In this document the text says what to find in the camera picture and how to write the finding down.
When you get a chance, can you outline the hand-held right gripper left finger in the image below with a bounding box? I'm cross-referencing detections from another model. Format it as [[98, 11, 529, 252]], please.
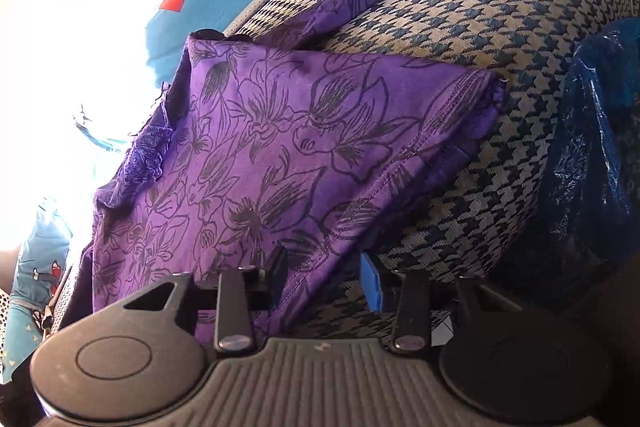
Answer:
[[122, 247, 288, 354]]

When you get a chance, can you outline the blue houndstooth sofa cover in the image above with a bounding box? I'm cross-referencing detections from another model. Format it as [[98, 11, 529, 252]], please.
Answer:
[[50, 0, 638, 343]]

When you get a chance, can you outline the purple floral garment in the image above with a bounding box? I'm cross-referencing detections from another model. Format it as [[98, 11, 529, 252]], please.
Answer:
[[90, 0, 503, 343]]

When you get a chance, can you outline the blue plastic bag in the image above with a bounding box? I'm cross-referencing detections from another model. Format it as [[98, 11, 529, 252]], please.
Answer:
[[500, 17, 640, 308]]

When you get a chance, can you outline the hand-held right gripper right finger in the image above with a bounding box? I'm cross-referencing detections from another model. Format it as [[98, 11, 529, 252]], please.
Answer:
[[360, 252, 521, 354]]

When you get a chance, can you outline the white perforated plastic basket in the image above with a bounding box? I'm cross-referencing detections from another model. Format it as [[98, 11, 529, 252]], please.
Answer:
[[0, 291, 12, 344]]

